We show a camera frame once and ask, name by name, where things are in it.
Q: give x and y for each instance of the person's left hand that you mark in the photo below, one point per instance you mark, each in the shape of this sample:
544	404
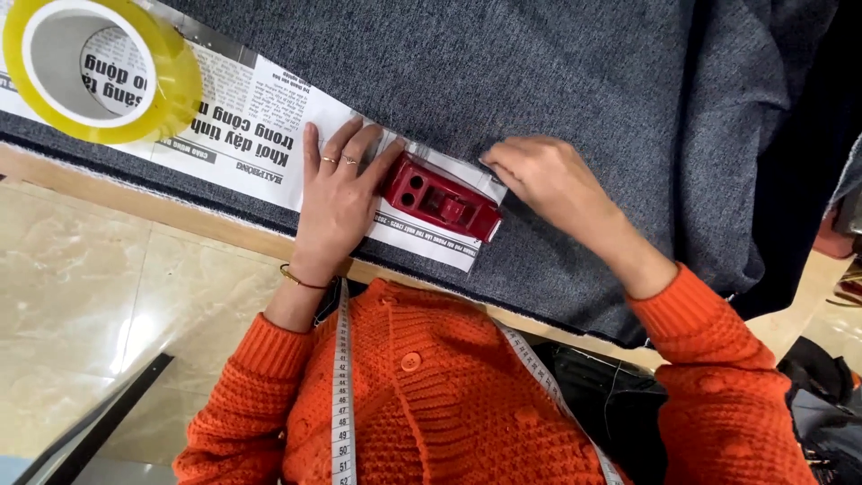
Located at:
333	209

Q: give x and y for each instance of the person's right hand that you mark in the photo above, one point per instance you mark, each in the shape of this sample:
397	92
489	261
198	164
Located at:
552	178

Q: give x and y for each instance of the person's right fingers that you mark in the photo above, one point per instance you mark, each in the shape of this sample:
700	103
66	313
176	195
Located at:
502	164

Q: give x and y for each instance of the newspaper strip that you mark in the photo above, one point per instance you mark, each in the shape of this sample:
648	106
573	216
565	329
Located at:
256	135

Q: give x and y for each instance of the red tape dispenser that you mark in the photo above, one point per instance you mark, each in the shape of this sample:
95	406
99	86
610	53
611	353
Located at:
438	199

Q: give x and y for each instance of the grey wool fabric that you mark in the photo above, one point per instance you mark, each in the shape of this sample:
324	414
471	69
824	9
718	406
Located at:
539	67

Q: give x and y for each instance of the orange cardigan button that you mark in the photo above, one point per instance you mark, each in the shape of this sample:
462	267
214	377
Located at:
411	362

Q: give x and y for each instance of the orange knitted cardigan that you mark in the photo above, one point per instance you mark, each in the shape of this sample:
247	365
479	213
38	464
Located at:
458	417

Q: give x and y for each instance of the black trousers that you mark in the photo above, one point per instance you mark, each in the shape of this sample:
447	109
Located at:
606	417

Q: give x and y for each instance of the white measuring tape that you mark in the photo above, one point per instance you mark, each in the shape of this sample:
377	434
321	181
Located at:
343	404

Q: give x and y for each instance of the dark navy fabric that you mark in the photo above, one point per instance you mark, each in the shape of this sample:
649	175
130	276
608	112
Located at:
808	168

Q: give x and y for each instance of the yellow clear tape roll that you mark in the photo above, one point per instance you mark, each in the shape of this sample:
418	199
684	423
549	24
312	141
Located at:
176	87

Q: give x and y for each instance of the red-brown box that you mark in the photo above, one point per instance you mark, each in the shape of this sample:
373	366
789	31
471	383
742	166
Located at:
835	239

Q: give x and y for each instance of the black bag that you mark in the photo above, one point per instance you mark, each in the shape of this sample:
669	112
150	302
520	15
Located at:
818	384

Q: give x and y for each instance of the black metal bar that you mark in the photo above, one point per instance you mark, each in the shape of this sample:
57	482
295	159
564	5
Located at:
101	421

